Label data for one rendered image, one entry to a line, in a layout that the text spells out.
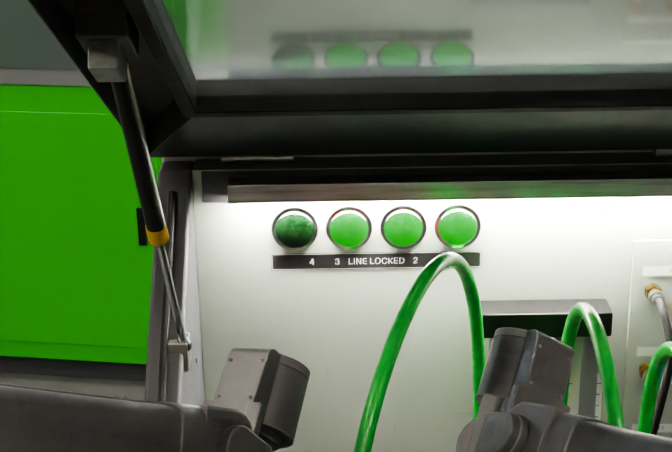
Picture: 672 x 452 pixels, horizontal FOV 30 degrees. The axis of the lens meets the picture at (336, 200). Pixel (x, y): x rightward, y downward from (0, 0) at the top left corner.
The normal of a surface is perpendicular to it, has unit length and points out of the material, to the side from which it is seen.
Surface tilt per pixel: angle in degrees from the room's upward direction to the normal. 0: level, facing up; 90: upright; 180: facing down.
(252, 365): 37
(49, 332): 90
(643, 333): 90
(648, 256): 90
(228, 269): 90
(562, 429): 56
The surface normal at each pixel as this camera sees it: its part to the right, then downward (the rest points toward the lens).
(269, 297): 0.00, 0.34
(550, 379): 0.45, -0.27
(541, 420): -0.84, -0.44
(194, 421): 0.88, -0.09
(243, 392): -0.40, -0.59
